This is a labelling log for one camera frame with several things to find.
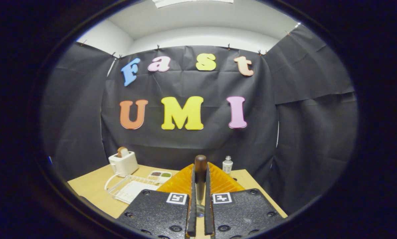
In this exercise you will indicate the white toaster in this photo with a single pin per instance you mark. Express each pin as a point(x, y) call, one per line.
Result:
point(123, 164)

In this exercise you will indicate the ceiling light panel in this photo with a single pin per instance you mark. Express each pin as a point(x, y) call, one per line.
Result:
point(191, 2)

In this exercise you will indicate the green label bottle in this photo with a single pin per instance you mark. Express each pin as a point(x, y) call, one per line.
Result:
point(227, 166)

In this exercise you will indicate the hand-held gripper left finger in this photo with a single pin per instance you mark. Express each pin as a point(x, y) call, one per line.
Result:
point(192, 215)

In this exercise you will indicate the white dish rack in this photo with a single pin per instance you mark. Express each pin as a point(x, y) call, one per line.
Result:
point(132, 191)

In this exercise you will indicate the black backdrop cloth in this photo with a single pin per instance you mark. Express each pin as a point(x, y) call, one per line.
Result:
point(185, 142)

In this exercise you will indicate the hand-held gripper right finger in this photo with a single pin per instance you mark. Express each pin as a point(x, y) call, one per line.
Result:
point(208, 215)

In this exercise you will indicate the brown bread slice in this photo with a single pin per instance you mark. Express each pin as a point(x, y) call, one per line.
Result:
point(122, 152)

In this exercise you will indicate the white divided condiment dish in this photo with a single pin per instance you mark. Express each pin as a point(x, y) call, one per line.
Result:
point(160, 174)

